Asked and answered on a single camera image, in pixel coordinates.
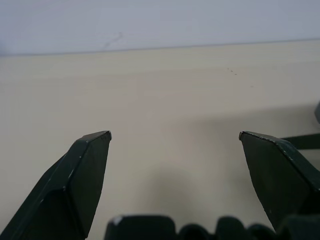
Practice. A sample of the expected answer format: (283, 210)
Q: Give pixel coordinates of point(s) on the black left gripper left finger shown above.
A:
(62, 190)

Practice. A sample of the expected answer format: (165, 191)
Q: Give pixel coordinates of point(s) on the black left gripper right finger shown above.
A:
(280, 180)

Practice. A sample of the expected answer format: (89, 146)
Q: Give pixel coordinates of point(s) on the black flat strip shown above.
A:
(306, 142)

